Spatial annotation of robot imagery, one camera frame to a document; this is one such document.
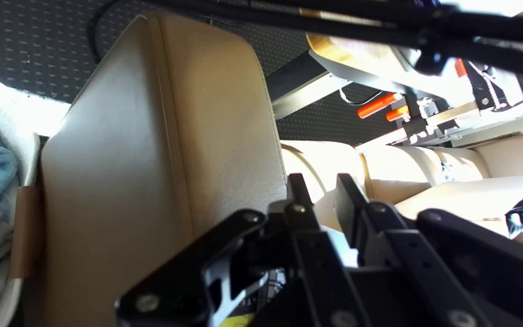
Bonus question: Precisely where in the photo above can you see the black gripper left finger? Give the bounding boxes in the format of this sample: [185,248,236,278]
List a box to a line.
[285,171,323,244]

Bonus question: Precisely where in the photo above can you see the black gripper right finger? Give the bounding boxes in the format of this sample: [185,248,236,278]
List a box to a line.
[334,171,390,251]

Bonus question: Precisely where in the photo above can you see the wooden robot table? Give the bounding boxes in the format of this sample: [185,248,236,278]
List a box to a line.
[269,33,523,148]

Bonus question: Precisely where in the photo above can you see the orange-handled black clamp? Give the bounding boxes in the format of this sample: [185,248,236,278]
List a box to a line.
[385,104,412,124]
[356,89,400,122]

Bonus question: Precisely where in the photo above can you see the black camera tripod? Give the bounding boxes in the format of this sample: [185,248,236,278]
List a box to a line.
[145,0,523,84]

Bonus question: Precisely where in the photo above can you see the black floor cable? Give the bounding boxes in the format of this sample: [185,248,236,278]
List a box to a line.
[87,0,133,62]

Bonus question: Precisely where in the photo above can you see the white basket brown handles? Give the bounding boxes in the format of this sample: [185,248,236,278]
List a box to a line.
[0,66,73,327]

